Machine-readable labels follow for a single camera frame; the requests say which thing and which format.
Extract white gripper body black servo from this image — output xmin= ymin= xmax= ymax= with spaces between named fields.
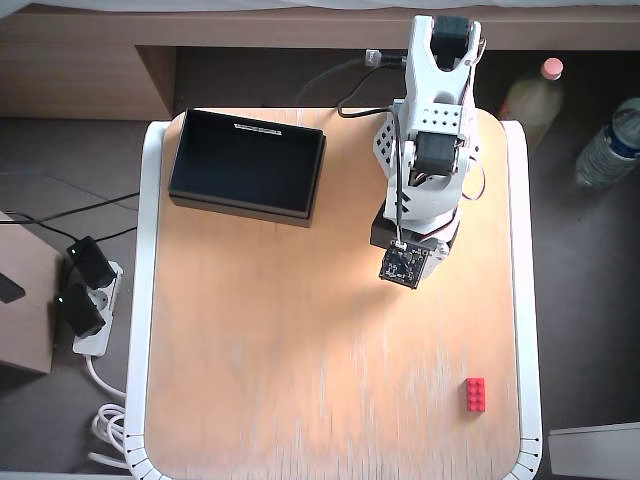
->
xmin=369 ymin=213 xmax=460 ymax=277

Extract red lego block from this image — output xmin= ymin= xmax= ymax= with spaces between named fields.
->
xmin=464 ymin=377 xmax=489 ymax=414

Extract black rectangular bin box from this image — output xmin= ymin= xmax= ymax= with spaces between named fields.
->
xmin=167 ymin=107 xmax=329 ymax=230

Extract yellow bottle with pink cap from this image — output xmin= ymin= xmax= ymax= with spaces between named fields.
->
xmin=499 ymin=57 xmax=569 ymax=151

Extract clear plastic water bottle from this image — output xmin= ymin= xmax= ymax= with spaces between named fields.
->
xmin=573 ymin=97 xmax=640 ymax=189

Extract black power adapter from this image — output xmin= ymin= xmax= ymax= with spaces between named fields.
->
xmin=66 ymin=236 xmax=117 ymax=290
xmin=53 ymin=283 xmax=107 ymax=339

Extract white bed sheet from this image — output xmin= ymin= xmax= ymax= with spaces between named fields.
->
xmin=0 ymin=0 xmax=640 ymax=19

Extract grey box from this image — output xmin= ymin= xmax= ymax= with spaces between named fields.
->
xmin=547 ymin=422 xmax=640 ymax=480

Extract white power strip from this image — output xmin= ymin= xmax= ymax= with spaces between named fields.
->
xmin=72 ymin=259 xmax=125 ymax=357

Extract brown wooden furniture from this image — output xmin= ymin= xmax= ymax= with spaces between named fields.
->
xmin=0 ymin=4 xmax=640 ymax=121

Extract brown cardboard box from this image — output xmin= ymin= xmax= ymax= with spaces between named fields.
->
xmin=0 ymin=209 xmax=66 ymax=376

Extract flat black object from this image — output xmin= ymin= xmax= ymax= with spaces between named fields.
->
xmin=0 ymin=272 xmax=26 ymax=305

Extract black wrist camera board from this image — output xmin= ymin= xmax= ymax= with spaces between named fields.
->
xmin=377 ymin=241 xmax=432 ymax=292

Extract black camera cable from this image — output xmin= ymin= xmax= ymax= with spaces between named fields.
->
xmin=337 ymin=59 xmax=409 ymax=246

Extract dark cable with silver plug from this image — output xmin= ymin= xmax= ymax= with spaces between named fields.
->
xmin=295 ymin=48 xmax=409 ymax=106

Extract thin black floor cable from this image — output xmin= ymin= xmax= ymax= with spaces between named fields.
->
xmin=29 ymin=191 xmax=140 ymax=222
xmin=0 ymin=211 xmax=76 ymax=247
xmin=97 ymin=225 xmax=139 ymax=245

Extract white power strip cable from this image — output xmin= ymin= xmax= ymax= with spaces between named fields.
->
xmin=85 ymin=352 xmax=132 ymax=471

